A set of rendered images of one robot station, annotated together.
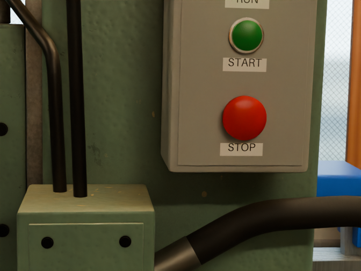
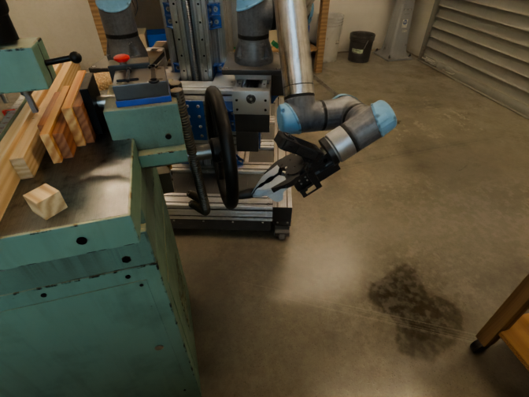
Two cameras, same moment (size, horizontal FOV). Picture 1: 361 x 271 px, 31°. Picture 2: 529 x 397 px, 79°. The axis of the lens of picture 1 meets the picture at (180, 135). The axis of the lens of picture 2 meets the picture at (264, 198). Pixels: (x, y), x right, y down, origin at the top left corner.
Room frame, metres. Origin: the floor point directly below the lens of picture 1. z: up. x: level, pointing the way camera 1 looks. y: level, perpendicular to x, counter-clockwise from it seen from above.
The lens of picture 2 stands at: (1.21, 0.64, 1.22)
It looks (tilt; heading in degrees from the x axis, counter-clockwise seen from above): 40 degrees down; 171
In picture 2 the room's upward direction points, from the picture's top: straight up
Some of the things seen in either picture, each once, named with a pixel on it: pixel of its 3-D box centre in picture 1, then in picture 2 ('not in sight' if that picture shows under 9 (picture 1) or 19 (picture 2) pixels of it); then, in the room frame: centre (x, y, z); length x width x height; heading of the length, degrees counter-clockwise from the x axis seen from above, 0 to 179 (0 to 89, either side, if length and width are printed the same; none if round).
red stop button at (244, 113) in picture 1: (244, 118); not in sight; (0.44, -0.04, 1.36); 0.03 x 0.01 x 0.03; 97
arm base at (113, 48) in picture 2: not in sight; (124, 45); (-0.19, 0.31, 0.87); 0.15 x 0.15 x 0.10
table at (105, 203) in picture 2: not in sight; (109, 138); (0.55, 0.40, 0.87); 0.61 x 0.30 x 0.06; 7
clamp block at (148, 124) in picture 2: not in sight; (146, 113); (0.54, 0.49, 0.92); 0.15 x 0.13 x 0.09; 7
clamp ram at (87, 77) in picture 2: not in sight; (110, 101); (0.55, 0.43, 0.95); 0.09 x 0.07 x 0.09; 7
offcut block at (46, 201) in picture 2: not in sight; (46, 201); (0.81, 0.38, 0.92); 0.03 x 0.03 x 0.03; 49
